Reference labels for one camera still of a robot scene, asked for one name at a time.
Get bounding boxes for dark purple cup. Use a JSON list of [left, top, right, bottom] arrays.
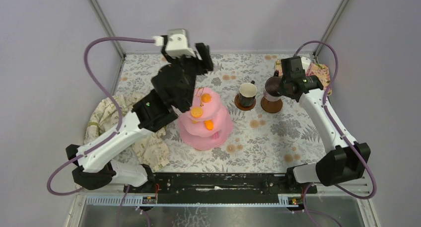
[[264, 76, 281, 102]]

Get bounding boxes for floral yellow tray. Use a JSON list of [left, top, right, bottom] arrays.
[[275, 59, 333, 96]]

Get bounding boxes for brown wooden saucer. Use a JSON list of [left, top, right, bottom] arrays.
[[260, 97, 283, 114], [234, 93, 256, 111]]

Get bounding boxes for orange swirl cookie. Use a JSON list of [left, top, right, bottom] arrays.
[[201, 93, 212, 103]]

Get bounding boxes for black mug white inside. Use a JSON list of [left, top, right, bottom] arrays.
[[239, 80, 257, 97]]

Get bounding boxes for orange fish shaped cookie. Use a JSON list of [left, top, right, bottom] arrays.
[[204, 120, 214, 131]]

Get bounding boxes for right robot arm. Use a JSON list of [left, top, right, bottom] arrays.
[[277, 56, 371, 193]]

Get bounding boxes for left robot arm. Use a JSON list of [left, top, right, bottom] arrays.
[[66, 43, 213, 193]]

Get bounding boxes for pink three-tier cake stand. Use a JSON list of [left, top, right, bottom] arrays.
[[178, 87, 233, 151]]

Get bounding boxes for cream green patterned cloth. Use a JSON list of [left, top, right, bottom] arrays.
[[66, 92, 169, 190]]

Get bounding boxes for floral grey tablecloth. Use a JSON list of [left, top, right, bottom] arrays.
[[113, 53, 345, 174]]

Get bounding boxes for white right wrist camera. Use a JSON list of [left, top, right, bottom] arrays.
[[300, 56, 311, 71]]

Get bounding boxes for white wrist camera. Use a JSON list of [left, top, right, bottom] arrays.
[[152, 28, 196, 59], [300, 56, 311, 71]]

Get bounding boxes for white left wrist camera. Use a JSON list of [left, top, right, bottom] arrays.
[[152, 28, 196, 59]]

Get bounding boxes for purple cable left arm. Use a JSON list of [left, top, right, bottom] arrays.
[[46, 37, 157, 227]]

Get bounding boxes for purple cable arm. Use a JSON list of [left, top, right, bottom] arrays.
[[294, 40, 378, 227], [46, 37, 157, 227]]

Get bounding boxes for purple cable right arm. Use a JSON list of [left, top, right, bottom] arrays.
[[294, 40, 378, 227]]

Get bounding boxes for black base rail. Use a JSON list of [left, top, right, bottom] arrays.
[[124, 172, 317, 209]]

